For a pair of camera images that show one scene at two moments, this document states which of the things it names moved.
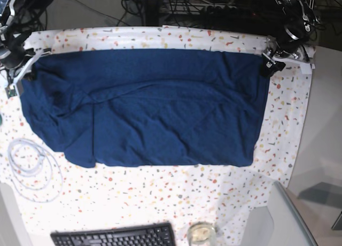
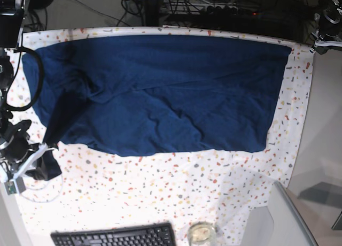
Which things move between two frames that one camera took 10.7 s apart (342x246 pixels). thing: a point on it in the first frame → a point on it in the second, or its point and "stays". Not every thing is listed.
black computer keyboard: [156, 234] stays
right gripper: [302, 55] → [322, 46]
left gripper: [14, 87] → [17, 153]
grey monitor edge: [289, 228] stays
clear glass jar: [202, 233] stays
